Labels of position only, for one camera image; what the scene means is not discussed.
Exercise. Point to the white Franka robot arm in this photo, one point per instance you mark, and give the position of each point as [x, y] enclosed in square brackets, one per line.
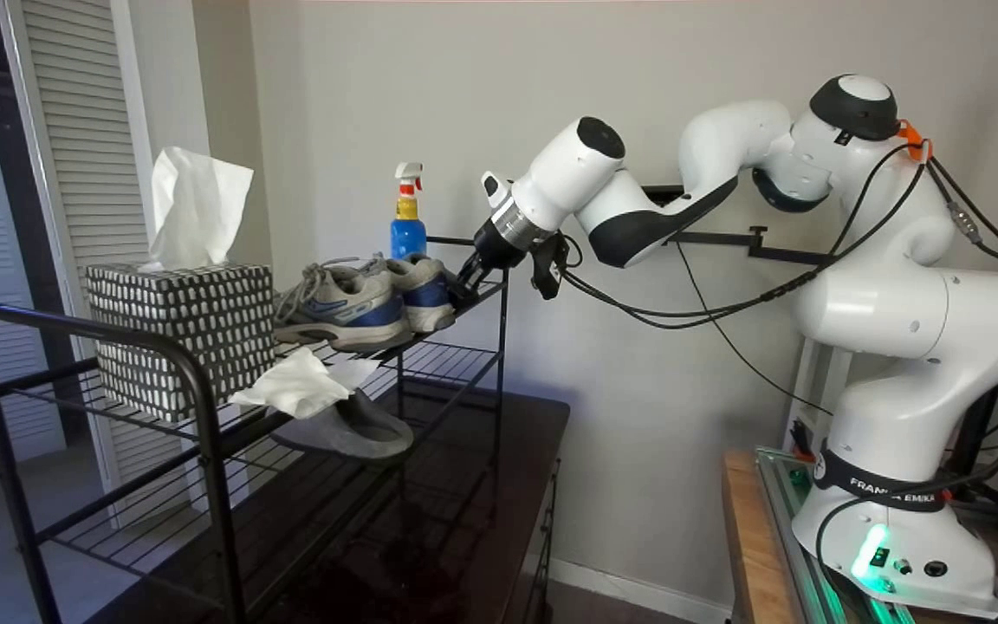
[916, 325]

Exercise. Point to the grey blue sneaker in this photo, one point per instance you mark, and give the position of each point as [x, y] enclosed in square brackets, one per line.
[343, 306]
[423, 288]

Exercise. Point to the white tissue sheet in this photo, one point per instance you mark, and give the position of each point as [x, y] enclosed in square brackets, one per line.
[198, 208]

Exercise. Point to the dark wooden dresser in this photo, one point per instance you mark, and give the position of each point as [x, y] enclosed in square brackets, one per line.
[451, 521]

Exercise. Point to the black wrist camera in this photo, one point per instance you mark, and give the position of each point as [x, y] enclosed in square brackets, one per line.
[548, 269]

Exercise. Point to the black white patterned tissue box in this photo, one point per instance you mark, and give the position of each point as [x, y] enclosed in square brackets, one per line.
[193, 332]

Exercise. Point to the blue stain remover spray bottle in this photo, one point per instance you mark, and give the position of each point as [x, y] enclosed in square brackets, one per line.
[407, 237]

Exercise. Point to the light wooden table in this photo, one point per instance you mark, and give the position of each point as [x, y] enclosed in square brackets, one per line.
[755, 557]

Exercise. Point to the crumpled white tissue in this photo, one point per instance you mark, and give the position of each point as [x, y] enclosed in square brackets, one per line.
[295, 383]

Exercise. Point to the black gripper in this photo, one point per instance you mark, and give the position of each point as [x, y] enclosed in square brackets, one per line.
[504, 250]

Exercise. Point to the white louvred closet door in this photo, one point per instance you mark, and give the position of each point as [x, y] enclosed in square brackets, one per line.
[85, 174]

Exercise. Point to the aluminium mounting rail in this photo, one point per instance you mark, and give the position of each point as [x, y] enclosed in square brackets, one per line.
[812, 566]

